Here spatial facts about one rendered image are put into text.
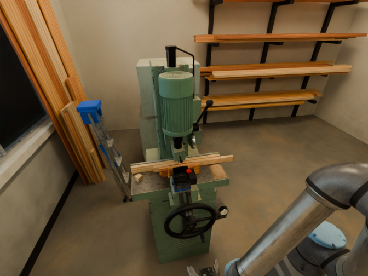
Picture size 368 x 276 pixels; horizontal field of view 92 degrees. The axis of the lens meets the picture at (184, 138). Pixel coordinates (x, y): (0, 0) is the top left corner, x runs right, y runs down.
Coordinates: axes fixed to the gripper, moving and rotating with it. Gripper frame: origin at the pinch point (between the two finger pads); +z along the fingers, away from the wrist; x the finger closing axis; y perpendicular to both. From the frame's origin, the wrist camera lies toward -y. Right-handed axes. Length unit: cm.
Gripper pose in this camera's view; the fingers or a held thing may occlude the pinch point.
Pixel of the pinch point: (201, 263)
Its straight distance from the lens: 110.0
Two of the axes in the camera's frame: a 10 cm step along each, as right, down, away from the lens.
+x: -9.8, 1.2, -1.7
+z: -1.9, -2.0, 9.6
